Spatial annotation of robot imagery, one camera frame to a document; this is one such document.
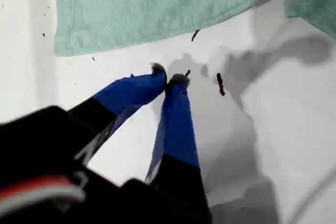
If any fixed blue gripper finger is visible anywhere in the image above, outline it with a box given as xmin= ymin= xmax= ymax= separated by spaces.
xmin=145 ymin=73 xmax=213 ymax=224

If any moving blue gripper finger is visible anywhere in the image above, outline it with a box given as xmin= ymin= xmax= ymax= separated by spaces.
xmin=67 ymin=62 xmax=168 ymax=167

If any pale green T-shirt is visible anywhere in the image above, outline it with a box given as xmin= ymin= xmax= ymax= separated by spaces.
xmin=54 ymin=0 xmax=336 ymax=57

